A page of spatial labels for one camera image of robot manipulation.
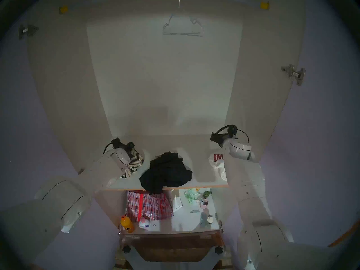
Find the white plastic bag red print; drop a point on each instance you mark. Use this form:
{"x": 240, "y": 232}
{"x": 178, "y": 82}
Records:
{"x": 218, "y": 162}

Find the orange bottle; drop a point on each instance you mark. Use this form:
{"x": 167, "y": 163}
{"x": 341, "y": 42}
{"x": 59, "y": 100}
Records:
{"x": 127, "y": 224}

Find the brown wooden drawer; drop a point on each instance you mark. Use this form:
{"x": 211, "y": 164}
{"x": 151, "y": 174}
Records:
{"x": 171, "y": 245}

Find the black round knob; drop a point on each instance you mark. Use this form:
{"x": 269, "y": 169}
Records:
{"x": 126, "y": 249}
{"x": 219, "y": 250}

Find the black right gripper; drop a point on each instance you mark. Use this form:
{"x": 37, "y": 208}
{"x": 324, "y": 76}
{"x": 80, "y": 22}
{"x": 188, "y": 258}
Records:
{"x": 220, "y": 138}

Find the red plaid woven bag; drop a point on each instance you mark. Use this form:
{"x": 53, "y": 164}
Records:
{"x": 149, "y": 206}

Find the grey robot base frame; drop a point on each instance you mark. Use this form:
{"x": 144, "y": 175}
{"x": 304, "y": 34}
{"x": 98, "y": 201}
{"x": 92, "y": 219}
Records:
{"x": 174, "y": 265}

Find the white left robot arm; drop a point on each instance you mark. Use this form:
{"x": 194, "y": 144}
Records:
{"x": 70, "y": 199}

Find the metal door hinge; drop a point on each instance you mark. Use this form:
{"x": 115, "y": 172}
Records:
{"x": 294, "y": 74}
{"x": 28, "y": 31}
{"x": 220, "y": 226}

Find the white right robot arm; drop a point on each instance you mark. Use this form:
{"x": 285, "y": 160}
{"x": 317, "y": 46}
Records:
{"x": 250, "y": 193}

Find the white bottle pink cap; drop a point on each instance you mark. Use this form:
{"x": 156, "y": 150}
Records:
{"x": 144, "y": 224}

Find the yellow rod bracket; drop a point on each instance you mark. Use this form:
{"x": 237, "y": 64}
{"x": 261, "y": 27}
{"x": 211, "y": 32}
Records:
{"x": 265, "y": 5}
{"x": 63, "y": 9}

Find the cream black striped top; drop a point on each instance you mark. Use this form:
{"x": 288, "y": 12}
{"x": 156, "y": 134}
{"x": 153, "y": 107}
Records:
{"x": 136, "y": 161}

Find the green patterned packet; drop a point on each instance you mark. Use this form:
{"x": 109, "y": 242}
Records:
{"x": 191, "y": 195}

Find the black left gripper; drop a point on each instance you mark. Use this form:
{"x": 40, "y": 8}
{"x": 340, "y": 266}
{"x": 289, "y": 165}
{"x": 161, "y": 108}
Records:
{"x": 125, "y": 147}

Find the small green plant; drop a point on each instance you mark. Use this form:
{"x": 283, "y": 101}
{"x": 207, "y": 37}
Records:
{"x": 207, "y": 194}

